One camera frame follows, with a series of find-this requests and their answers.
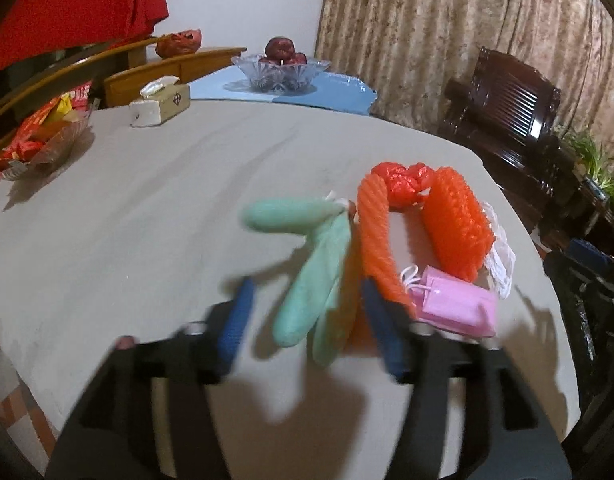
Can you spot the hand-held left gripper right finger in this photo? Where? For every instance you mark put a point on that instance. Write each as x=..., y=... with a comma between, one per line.
x=382, y=330

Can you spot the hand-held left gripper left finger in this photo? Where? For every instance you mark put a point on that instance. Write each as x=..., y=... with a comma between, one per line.
x=237, y=320

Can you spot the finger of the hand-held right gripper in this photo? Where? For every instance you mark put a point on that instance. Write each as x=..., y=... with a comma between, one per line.
x=587, y=250

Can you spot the green rubber glove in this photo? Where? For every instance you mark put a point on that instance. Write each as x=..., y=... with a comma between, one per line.
x=307, y=280

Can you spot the long orange foam net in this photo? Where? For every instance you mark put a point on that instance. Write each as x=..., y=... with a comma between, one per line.
x=379, y=240

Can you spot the dark wooden side table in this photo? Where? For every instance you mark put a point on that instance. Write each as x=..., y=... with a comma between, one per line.
x=587, y=205

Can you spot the small pink paper bag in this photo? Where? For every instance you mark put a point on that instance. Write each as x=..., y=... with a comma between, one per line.
x=452, y=305

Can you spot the potted green plant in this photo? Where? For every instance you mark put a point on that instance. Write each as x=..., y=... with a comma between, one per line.
x=592, y=165

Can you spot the white foam net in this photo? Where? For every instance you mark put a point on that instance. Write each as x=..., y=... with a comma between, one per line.
x=502, y=255

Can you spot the folded orange foam net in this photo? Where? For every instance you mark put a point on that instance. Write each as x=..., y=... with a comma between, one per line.
x=457, y=225

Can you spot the dark wooden armchair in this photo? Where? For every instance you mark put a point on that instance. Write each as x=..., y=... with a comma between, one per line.
x=507, y=125

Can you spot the grey tablecloth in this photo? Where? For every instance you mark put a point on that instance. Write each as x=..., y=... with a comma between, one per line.
x=137, y=210

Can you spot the red plastic bag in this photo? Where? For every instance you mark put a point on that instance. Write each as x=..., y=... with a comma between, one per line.
x=402, y=182

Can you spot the tissue box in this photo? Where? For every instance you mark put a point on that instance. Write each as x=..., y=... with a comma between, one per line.
x=159, y=105

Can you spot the blue tablecloth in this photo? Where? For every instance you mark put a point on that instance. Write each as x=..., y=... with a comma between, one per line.
x=337, y=92

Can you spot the glass fruit bowl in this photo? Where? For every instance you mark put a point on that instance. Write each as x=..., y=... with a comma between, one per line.
x=282, y=77

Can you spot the glass dish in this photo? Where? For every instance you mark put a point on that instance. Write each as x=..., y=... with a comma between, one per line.
x=47, y=145

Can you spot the red apple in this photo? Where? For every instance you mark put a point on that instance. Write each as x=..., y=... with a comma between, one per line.
x=299, y=58
x=267, y=60
x=280, y=47

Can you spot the patterned beige curtain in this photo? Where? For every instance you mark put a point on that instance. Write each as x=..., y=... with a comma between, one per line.
x=437, y=35

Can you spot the glass bowl of snacks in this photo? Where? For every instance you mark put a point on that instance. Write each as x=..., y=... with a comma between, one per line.
x=32, y=130

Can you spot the red basket on cabinet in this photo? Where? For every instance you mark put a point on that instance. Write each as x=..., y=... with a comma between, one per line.
x=179, y=42

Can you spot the curved wooden chair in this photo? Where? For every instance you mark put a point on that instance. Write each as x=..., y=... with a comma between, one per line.
x=47, y=80

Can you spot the red cloth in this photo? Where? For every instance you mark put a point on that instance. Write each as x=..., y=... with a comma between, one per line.
x=77, y=5

